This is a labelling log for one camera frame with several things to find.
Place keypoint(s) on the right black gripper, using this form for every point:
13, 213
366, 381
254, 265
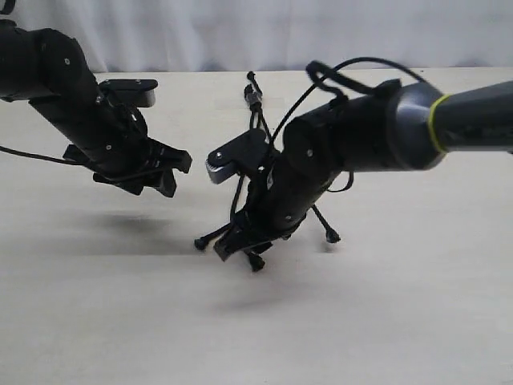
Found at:
263, 218

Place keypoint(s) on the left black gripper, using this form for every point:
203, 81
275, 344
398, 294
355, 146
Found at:
148, 164

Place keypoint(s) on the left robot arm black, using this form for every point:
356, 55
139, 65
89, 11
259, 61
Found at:
102, 120

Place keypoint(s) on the right robot arm dark grey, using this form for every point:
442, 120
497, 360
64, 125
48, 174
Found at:
395, 128

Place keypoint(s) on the clear tape strip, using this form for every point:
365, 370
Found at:
241, 104

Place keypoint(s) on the white backdrop curtain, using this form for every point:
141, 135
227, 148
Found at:
139, 36

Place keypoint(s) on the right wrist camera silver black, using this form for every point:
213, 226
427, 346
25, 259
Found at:
241, 155

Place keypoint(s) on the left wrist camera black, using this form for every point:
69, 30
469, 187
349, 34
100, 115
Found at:
135, 92

